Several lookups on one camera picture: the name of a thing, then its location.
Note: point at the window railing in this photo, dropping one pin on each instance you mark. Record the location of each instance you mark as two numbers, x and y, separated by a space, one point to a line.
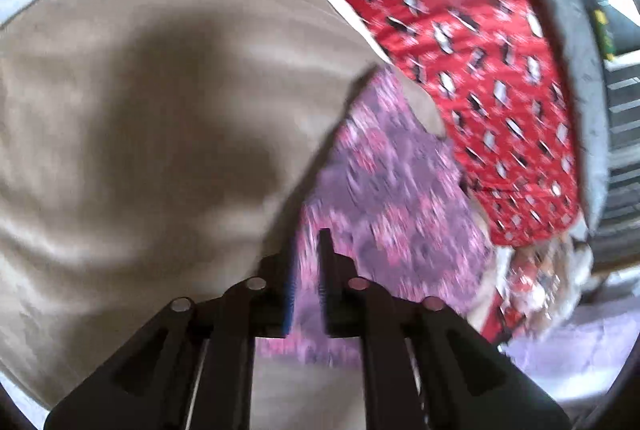
620 60

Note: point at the purple floral shirt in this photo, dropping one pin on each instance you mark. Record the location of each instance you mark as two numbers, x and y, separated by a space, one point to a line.
395 205

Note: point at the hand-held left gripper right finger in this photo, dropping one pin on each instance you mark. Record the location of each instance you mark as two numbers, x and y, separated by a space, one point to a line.
325 290

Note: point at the clear bag of toys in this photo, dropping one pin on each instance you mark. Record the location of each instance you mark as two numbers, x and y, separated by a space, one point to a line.
540 280

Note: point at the beige blanket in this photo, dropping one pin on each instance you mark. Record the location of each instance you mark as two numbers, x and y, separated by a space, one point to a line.
150 110

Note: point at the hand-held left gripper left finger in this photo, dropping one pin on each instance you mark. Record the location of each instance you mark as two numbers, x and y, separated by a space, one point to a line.
292 295

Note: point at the red printed blanket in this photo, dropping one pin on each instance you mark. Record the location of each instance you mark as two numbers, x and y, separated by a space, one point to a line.
450 35

